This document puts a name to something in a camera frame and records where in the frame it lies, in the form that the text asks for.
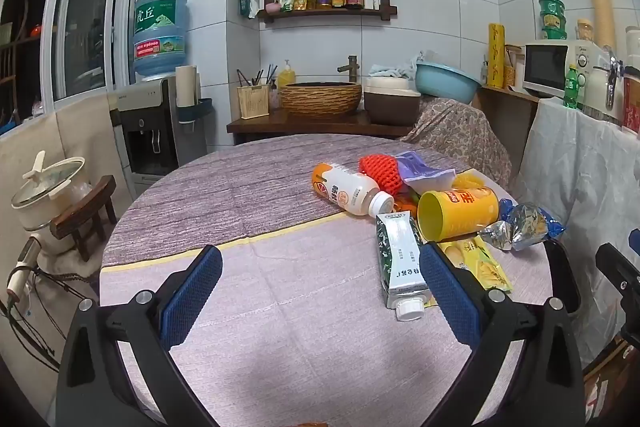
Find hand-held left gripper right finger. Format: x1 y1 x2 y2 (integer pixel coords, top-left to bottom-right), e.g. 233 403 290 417
419 243 586 427

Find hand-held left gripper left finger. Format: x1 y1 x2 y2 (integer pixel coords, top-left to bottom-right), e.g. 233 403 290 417
56 244 223 427

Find yellow snack wrapper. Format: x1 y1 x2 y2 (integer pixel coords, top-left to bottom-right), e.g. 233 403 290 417
437 237 513 294

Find black trash bin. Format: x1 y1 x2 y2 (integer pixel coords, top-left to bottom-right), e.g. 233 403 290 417
542 239 583 313

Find green white drink carton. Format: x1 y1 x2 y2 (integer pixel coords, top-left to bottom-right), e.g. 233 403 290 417
375 211 433 322

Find yellow chip can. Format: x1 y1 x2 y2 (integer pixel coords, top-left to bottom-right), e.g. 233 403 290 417
417 187 501 243

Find silver blue snack bag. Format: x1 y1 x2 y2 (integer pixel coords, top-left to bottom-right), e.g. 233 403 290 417
477 199 568 253

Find yellow bag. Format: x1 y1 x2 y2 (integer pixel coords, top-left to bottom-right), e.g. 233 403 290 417
452 171 488 192

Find purple plastic bag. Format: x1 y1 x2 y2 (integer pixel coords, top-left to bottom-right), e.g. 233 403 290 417
395 151 458 195

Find red foam fruit net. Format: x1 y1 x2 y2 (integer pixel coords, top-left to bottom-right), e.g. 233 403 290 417
358 154 407 196

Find orange white drink bottle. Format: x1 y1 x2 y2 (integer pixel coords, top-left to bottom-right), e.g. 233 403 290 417
311 162 396 218

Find white cloth cover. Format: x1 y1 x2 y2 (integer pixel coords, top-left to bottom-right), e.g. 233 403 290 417
517 97 640 368

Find small wooden stool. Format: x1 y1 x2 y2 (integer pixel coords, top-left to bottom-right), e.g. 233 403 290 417
50 175 118 263

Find red canister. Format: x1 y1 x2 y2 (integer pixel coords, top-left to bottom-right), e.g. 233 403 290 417
621 67 640 132

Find floral cloth cover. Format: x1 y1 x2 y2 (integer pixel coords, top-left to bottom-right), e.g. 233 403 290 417
400 98 513 200

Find green soda bottle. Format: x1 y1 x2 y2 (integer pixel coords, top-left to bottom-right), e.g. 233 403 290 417
564 64 587 110

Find white handheld appliance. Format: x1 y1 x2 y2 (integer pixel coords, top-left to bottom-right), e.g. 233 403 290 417
6 237 43 308

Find white electric pot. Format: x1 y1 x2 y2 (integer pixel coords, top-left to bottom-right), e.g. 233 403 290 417
11 151 93 255

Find wooden cabinet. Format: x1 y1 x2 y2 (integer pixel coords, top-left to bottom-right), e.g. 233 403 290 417
472 84 541 158

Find blue cup holder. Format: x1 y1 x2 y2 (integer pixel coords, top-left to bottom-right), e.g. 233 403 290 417
177 98 216 124

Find grey water dispenser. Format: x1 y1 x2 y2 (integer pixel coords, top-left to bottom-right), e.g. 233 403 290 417
115 77 188 195

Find stack white paper bowls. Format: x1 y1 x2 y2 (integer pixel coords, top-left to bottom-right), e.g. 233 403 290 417
625 26 640 68

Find brown white rice cooker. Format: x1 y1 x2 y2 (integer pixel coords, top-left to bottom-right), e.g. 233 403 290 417
363 77 422 126

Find white microwave oven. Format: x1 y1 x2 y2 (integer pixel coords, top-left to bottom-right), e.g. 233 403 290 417
522 39 608 100

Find dark wooden counter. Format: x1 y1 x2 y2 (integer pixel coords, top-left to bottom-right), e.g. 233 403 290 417
226 107 421 145

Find beige chopstick holder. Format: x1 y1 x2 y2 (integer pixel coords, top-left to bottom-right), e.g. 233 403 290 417
236 84 271 118

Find light blue plastic basin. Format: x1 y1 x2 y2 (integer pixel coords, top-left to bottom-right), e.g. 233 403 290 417
415 61 483 105

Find beige paper cup stack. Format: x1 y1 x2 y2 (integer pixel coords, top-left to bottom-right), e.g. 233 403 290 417
175 65 201 108

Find light blue towel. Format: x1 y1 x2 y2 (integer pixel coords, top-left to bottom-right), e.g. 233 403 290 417
369 51 426 80

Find bundle of dark chopsticks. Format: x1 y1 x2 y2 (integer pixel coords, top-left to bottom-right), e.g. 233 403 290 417
236 64 278 88

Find woven pattern basin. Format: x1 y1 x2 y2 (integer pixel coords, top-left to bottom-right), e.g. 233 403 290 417
279 82 363 116

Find yellow wrap roll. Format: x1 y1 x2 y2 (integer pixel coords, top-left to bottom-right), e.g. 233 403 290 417
488 23 506 88

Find yellow soap pump bottle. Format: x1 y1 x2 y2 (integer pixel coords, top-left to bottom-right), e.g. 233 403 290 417
277 59 297 88

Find bronze faucet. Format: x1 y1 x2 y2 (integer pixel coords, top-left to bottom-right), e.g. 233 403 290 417
336 55 361 84

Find blue water jug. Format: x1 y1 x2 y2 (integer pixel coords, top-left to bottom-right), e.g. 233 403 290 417
132 0 189 82

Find sliding window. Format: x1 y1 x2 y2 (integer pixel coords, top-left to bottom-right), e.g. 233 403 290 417
40 0 136 102

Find white kettle chrome handle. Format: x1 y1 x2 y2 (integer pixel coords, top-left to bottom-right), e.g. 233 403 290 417
584 49 626 120

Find beige wall cloth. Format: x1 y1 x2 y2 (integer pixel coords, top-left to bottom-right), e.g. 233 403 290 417
0 94 136 228

